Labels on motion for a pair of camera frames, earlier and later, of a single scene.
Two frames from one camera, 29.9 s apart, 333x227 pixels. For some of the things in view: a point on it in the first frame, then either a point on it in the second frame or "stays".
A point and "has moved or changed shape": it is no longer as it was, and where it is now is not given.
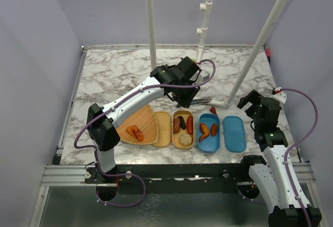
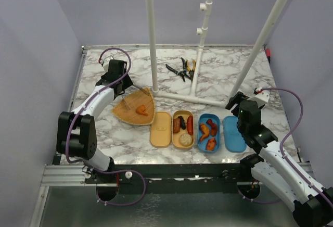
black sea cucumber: (182, 123) stays
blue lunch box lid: (234, 134) stays
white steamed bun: (186, 140) stays
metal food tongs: (203, 75) has moved or changed shape
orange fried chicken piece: (134, 131) → (211, 144)
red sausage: (190, 125) stays
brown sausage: (176, 125) stays
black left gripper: (186, 102) → (127, 82)
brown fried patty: (214, 129) stays
